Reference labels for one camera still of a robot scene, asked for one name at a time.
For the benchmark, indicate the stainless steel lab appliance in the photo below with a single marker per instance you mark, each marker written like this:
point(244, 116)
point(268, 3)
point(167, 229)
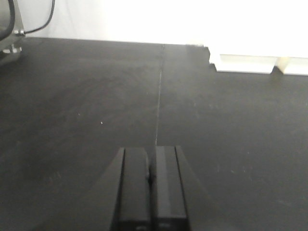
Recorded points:
point(11, 31)

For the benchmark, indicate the left white storage bin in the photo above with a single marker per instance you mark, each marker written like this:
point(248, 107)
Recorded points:
point(241, 62)

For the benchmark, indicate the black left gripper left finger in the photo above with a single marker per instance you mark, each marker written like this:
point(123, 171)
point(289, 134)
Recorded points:
point(132, 211)

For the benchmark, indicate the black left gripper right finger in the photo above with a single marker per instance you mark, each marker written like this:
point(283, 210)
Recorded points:
point(167, 199)

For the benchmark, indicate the middle white storage bin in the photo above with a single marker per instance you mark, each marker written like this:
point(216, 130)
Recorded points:
point(293, 65)

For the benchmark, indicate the white storage bin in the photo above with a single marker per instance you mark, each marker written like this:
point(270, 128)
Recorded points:
point(293, 65)
point(241, 62)

